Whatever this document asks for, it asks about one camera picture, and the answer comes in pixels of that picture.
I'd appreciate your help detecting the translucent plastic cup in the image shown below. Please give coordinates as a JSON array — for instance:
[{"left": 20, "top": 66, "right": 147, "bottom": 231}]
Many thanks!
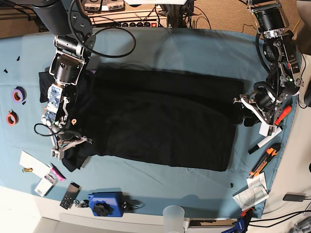
[{"left": 163, "top": 205, "right": 185, "bottom": 233}]

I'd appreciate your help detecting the black small adapter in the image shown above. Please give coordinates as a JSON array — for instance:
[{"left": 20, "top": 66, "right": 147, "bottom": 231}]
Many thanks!
[{"left": 282, "top": 193, "right": 306, "bottom": 202}]

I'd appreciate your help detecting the black remote control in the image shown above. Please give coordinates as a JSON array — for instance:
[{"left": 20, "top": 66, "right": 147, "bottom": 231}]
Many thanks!
[{"left": 60, "top": 182, "right": 80, "bottom": 210}]

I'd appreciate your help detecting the red tape roll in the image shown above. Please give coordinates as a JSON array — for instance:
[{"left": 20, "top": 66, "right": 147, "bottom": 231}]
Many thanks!
[{"left": 6, "top": 111, "right": 18, "bottom": 126}]

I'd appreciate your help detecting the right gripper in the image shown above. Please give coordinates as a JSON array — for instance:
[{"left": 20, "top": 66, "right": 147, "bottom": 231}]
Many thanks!
[{"left": 51, "top": 130, "right": 94, "bottom": 170}]

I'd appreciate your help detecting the blue plastic box device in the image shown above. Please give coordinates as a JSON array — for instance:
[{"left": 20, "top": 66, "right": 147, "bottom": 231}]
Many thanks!
[{"left": 87, "top": 192, "right": 124, "bottom": 217}]

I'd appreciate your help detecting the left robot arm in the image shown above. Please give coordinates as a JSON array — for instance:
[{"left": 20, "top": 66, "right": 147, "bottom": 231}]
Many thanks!
[{"left": 234, "top": 0, "right": 303, "bottom": 127}]

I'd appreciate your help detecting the teal table cloth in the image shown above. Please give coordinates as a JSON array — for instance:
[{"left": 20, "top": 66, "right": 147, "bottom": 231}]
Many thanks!
[{"left": 0, "top": 27, "right": 303, "bottom": 219}]

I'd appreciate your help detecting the white paper sheet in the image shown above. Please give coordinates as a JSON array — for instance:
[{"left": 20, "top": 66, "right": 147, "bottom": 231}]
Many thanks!
[{"left": 19, "top": 151, "right": 51, "bottom": 178}]

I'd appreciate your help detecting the pink marker pen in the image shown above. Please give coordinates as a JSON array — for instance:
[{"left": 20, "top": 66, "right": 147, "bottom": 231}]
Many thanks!
[{"left": 49, "top": 164, "right": 66, "bottom": 182}]

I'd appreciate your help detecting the blue bar clamp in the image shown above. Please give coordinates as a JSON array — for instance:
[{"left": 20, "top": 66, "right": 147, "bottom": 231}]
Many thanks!
[{"left": 222, "top": 207, "right": 255, "bottom": 233}]

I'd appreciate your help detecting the red handled screwdriver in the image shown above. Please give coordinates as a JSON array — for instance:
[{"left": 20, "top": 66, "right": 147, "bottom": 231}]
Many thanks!
[{"left": 275, "top": 105, "right": 292, "bottom": 125}]

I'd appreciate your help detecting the black t-shirt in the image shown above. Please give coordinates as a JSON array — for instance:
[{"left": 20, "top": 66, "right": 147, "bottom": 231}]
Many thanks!
[{"left": 38, "top": 69, "right": 245, "bottom": 172}]

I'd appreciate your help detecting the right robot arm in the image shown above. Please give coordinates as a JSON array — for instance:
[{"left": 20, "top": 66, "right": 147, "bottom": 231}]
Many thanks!
[{"left": 31, "top": 0, "right": 96, "bottom": 172}]

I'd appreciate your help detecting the white packet with label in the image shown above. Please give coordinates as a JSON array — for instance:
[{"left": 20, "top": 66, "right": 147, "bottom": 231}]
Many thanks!
[{"left": 34, "top": 174, "right": 57, "bottom": 197}]

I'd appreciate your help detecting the purple tape roll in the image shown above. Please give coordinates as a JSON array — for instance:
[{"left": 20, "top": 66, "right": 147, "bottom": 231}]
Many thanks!
[{"left": 12, "top": 86, "right": 26, "bottom": 103}]

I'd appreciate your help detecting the white black marker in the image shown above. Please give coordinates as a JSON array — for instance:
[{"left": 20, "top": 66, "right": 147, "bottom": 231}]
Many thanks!
[{"left": 248, "top": 127, "right": 283, "bottom": 154}]

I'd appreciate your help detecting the black power strip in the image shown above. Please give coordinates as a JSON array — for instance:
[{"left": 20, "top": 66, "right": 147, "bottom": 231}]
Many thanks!
[{"left": 93, "top": 21, "right": 160, "bottom": 28}]

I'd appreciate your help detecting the metal key ring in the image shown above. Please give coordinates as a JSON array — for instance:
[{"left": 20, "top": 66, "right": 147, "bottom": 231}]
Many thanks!
[{"left": 73, "top": 199, "right": 90, "bottom": 209}]

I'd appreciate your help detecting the orange black utility knife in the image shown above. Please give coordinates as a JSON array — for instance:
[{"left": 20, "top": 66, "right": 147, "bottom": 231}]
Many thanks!
[{"left": 249, "top": 143, "right": 281, "bottom": 179}]

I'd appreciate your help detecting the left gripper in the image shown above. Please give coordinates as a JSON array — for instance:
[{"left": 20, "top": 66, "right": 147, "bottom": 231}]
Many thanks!
[{"left": 233, "top": 82, "right": 283, "bottom": 127}]

